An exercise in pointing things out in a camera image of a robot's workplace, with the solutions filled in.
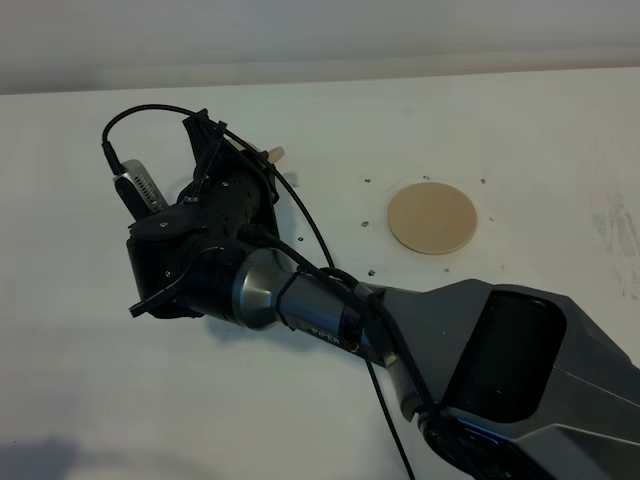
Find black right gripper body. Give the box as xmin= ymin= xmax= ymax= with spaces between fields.
xmin=126 ymin=144 xmax=282 ymax=322

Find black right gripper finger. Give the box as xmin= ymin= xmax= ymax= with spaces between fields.
xmin=183 ymin=109 xmax=227 ymax=175

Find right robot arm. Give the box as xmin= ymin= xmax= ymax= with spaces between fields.
xmin=127 ymin=111 xmax=639 ymax=479

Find round beige coaster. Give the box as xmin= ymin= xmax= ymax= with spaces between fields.
xmin=387 ymin=182 xmax=478 ymax=255

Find black camera cable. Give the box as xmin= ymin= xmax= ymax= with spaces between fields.
xmin=101 ymin=103 xmax=436 ymax=480

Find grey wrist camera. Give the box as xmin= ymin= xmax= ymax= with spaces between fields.
xmin=114 ymin=159 xmax=168 ymax=220

